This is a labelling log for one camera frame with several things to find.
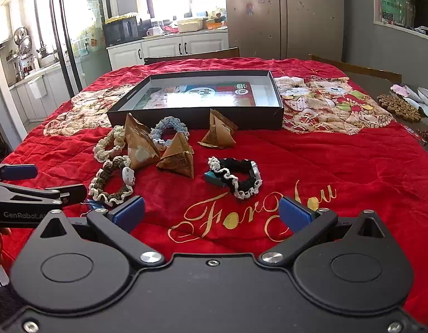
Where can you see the steel bowls on rack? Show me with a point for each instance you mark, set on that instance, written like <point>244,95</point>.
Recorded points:
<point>22,40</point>

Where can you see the yellow cloth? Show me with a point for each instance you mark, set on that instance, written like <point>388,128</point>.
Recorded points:
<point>122,17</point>

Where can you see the pink cloth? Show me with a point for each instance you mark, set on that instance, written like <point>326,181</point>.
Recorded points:
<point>399,89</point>

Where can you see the black shallow box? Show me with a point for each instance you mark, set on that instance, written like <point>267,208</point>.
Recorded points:
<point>259,116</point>

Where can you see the white plate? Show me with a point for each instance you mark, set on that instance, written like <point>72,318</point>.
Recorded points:
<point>427,95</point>

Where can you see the orange box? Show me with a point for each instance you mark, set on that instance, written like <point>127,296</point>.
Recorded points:
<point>216,25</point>

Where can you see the blue white scrunchie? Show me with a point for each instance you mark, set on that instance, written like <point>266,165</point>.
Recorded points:
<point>158,128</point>

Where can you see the black white scrunchie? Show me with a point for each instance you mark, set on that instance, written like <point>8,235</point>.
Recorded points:
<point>248,180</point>

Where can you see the white hanging bin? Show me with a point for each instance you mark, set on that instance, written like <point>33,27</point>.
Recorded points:
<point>37,87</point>

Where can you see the white kitchen cabinet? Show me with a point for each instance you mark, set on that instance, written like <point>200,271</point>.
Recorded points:
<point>161,47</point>

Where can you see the red printed blanket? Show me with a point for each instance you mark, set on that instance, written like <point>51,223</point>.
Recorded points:
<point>321,166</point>

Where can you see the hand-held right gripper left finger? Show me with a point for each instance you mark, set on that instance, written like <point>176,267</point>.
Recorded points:
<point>128,213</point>

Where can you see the white kitchen counter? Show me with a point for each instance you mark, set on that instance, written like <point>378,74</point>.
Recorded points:
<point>47,93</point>

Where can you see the green paper sign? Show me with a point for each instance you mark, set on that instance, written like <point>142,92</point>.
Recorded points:
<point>392,3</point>

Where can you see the brown triangular snack packet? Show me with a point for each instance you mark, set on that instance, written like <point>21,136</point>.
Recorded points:
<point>134,128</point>
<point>144,156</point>
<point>217,131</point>
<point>175,159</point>

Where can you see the cartoon fridge magnet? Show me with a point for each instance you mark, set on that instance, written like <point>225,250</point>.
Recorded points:
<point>250,8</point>

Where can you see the olive white scrunchie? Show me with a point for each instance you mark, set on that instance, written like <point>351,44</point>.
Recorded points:
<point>99,180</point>

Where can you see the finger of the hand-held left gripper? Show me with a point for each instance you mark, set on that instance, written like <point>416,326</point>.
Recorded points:
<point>23,172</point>
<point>33,195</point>

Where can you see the clear drinking glasses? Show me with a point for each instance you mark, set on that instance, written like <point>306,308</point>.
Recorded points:
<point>406,15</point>

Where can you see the black microwave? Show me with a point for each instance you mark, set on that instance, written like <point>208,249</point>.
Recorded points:
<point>118,31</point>

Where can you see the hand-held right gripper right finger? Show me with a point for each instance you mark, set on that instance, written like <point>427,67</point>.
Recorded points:
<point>293,215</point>

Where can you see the black door frame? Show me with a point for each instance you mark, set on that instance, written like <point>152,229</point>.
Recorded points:
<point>63,41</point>

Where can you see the blue binder clip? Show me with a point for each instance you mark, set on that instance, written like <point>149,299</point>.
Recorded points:
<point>95,205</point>
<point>214,179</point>

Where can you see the cream scrunchie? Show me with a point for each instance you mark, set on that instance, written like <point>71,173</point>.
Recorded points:
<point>101,149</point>

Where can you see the cream plastic container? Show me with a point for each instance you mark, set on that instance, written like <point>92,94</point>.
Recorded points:
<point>189,24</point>

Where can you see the white mug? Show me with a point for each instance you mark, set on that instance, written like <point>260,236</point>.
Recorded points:
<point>154,31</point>

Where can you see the wooden chair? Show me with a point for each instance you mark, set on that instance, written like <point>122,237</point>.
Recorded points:
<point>359,67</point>
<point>200,55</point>

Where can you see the steel refrigerator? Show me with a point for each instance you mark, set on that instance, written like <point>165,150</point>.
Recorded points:
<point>286,17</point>

